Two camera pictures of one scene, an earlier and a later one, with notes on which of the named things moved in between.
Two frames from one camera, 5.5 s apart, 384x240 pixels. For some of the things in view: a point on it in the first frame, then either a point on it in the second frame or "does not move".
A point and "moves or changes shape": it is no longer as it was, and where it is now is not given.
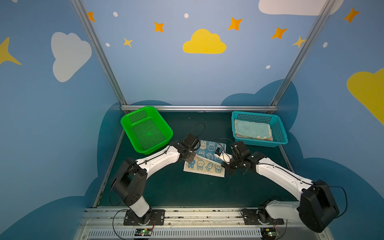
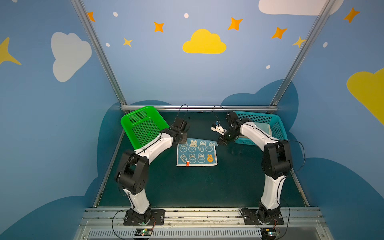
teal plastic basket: (278, 132) does not move
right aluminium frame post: (325, 11) does not move
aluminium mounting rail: (190, 224) does not move
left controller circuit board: (143, 232) does not move
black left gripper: (192, 144) → (182, 137)
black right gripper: (235, 159) → (223, 140)
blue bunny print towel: (205, 161) moves or changes shape
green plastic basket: (147, 129) does not move
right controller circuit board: (268, 232) does not move
